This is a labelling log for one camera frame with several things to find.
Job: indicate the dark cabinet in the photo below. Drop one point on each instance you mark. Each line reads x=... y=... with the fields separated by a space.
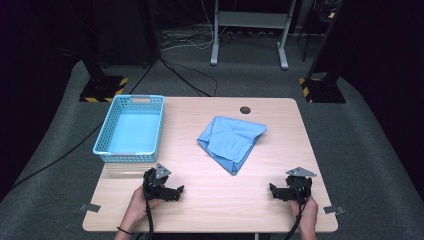
x=123 y=30

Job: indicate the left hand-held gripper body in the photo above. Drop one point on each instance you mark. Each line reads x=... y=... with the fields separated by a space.
x=154 y=181

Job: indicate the light blue shirt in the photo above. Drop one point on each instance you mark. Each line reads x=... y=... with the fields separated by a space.
x=231 y=141

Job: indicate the light blue plastic basket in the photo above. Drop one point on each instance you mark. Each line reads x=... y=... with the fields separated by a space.
x=133 y=133

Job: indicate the black wristband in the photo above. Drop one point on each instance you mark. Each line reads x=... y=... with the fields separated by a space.
x=124 y=230

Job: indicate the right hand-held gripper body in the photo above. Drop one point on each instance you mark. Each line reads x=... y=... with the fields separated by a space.
x=300 y=186

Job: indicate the grey tape piece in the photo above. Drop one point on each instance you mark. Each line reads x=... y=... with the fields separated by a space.
x=333 y=209
x=90 y=207

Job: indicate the black stand with striped base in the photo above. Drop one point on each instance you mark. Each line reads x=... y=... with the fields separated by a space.
x=103 y=88
x=321 y=90

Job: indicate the white metal stand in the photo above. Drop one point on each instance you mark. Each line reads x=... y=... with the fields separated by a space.
x=250 y=19

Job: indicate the person's left hand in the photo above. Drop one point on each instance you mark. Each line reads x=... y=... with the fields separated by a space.
x=138 y=206

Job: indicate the person's right hand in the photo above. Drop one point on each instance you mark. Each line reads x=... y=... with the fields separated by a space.
x=308 y=213

